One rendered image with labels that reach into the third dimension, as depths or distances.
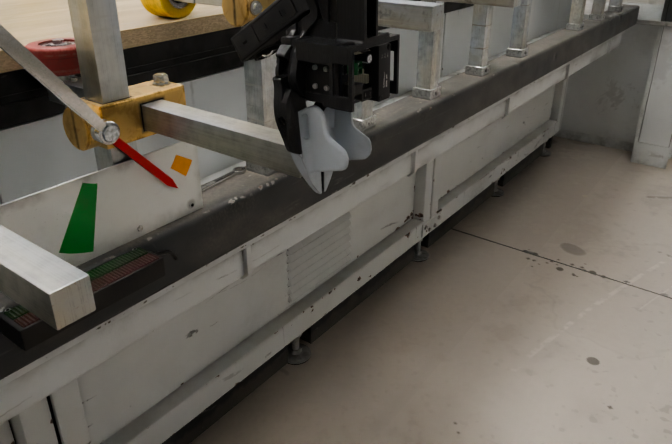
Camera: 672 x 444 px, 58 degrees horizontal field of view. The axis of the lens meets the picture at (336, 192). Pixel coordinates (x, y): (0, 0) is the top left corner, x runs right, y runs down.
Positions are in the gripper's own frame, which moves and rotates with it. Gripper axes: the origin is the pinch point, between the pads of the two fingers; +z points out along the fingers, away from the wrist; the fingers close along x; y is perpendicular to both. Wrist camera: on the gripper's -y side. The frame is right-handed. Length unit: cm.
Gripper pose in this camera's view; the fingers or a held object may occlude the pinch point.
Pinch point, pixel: (313, 177)
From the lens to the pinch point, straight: 59.0
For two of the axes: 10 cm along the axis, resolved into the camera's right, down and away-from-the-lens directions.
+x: 6.0, -3.4, 7.2
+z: 0.2, 9.1, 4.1
